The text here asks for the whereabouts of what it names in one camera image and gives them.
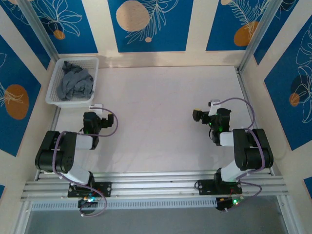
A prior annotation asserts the grey t-shirt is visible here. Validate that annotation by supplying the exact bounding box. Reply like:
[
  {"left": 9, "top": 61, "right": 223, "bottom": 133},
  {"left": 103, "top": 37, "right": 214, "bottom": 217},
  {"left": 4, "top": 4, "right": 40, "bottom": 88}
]
[{"left": 56, "top": 60, "right": 95, "bottom": 101}]

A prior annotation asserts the white plastic basket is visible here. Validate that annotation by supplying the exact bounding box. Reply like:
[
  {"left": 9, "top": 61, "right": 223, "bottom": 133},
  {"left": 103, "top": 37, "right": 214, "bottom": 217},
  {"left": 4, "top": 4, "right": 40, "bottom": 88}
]
[{"left": 45, "top": 57, "right": 100, "bottom": 109}]

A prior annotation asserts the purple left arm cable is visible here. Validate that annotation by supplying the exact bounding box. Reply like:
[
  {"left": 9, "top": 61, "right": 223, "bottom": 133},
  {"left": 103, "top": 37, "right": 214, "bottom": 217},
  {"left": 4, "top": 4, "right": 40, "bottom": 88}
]
[{"left": 53, "top": 107, "right": 119, "bottom": 217}]

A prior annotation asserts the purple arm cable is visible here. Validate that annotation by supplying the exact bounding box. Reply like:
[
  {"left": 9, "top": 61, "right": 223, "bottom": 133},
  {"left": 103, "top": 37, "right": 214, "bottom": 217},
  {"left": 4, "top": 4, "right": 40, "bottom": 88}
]
[
  {"left": 219, "top": 97, "right": 267, "bottom": 213},
  {"left": 53, "top": 107, "right": 119, "bottom": 217}
]

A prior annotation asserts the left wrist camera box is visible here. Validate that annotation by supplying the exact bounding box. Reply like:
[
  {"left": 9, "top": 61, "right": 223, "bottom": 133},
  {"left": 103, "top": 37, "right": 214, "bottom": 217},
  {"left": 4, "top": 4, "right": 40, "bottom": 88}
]
[{"left": 89, "top": 104, "right": 105, "bottom": 115}]

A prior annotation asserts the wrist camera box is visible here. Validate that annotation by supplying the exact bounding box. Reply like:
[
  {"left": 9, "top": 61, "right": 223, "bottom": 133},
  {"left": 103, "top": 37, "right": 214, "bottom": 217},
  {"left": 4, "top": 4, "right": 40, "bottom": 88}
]
[
  {"left": 208, "top": 99, "right": 222, "bottom": 117},
  {"left": 89, "top": 104, "right": 105, "bottom": 115}
]

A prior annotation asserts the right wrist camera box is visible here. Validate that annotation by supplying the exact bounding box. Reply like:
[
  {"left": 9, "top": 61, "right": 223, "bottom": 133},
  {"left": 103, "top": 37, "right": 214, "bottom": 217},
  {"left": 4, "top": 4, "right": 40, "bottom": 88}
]
[{"left": 208, "top": 99, "right": 222, "bottom": 117}]

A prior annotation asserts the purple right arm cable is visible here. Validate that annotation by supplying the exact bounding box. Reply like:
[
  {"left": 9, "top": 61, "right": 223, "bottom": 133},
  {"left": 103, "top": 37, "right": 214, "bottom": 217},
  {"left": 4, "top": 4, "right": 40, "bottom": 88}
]
[{"left": 219, "top": 97, "right": 267, "bottom": 213}]

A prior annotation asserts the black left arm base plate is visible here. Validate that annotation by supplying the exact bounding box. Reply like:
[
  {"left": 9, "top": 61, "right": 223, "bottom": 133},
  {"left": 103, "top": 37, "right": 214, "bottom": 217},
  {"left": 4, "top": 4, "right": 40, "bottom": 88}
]
[{"left": 67, "top": 181, "right": 112, "bottom": 198}]

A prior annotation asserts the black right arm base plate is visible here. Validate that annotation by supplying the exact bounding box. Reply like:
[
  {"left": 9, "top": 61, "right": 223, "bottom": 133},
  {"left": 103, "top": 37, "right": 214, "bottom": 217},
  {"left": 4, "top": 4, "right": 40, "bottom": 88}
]
[{"left": 195, "top": 179, "right": 243, "bottom": 195}]

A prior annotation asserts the wide aluminium mounting rail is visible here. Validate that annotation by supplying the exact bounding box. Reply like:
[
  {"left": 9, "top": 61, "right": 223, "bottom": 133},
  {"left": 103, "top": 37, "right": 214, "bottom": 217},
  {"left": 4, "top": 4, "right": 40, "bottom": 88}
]
[{"left": 20, "top": 170, "right": 291, "bottom": 202}]

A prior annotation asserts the grey slotted cable duct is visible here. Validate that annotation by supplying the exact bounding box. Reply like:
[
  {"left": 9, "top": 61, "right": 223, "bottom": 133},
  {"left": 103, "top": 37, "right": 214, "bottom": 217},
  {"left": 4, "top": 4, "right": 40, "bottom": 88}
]
[{"left": 31, "top": 197, "right": 217, "bottom": 212}]

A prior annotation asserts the aluminium frame post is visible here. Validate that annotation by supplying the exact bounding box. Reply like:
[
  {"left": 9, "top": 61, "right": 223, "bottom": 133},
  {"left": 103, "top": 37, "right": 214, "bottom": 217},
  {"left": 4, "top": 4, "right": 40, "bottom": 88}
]
[
  {"left": 17, "top": 0, "right": 61, "bottom": 65},
  {"left": 236, "top": 0, "right": 285, "bottom": 74}
]

